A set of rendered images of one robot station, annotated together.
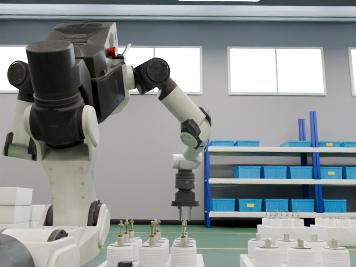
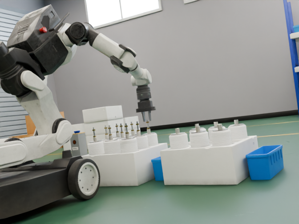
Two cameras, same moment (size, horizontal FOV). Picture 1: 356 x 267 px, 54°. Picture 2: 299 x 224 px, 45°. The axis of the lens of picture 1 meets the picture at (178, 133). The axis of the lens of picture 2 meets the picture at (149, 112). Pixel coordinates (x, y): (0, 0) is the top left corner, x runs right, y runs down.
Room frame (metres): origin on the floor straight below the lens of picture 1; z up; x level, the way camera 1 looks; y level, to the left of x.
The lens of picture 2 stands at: (-0.39, -1.11, 0.38)
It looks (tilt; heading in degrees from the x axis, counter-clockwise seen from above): 0 degrees down; 28
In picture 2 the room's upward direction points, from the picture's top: 8 degrees counter-clockwise
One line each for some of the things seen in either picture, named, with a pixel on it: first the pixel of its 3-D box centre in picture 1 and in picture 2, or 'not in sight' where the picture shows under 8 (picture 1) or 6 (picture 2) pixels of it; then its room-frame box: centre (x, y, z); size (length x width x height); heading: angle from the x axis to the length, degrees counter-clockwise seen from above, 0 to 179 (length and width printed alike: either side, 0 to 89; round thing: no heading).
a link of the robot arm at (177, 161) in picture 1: (182, 167); (141, 83); (1.59, -0.02, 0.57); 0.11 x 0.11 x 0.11; 15
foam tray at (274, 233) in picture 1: (283, 234); not in sight; (3.63, -1.06, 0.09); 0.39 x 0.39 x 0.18; 7
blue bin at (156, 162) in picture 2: not in sight; (172, 165); (1.52, -0.19, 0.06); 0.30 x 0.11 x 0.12; 176
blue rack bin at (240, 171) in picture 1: (246, 173); not in sight; (6.02, -1.19, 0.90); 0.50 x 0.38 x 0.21; 1
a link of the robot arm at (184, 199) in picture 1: (185, 192); (144, 102); (1.58, -0.03, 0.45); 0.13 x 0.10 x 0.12; 100
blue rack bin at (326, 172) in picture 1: (325, 174); not in sight; (6.01, -2.55, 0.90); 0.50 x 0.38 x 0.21; 0
